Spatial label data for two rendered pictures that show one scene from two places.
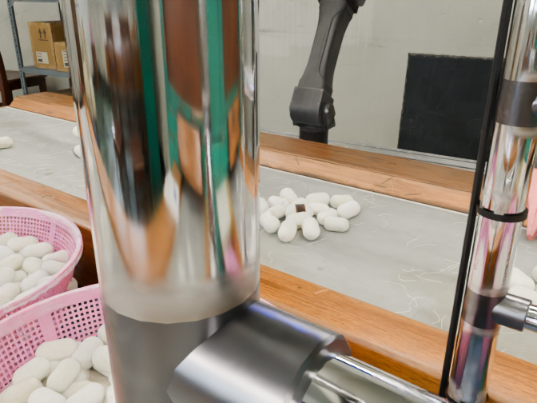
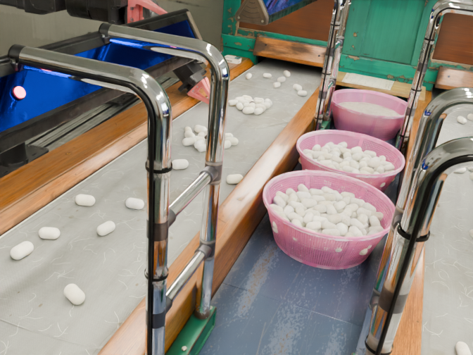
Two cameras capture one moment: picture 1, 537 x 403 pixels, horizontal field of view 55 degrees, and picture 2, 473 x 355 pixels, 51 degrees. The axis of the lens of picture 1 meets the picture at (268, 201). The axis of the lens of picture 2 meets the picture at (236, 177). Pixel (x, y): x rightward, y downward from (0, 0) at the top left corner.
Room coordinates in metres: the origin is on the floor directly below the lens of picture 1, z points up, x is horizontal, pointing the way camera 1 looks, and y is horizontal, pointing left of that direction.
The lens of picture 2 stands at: (0.90, 1.09, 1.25)
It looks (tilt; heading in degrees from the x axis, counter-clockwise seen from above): 27 degrees down; 251
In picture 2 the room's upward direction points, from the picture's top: 6 degrees clockwise
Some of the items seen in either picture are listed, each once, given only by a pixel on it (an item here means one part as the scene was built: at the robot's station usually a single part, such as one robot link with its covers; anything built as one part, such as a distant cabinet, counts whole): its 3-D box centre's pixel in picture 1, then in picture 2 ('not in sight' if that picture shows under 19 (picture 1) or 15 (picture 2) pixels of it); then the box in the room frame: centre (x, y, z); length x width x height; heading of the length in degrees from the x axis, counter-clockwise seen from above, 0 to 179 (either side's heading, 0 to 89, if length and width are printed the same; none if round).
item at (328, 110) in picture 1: (313, 114); not in sight; (1.06, -0.09, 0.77); 0.09 x 0.06 x 0.06; 59
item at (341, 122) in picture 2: not in sight; (367, 115); (0.02, -0.26, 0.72); 0.27 x 0.27 x 0.10
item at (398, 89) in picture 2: not in sight; (377, 84); (-0.11, -0.44, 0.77); 0.33 x 0.15 x 0.01; 144
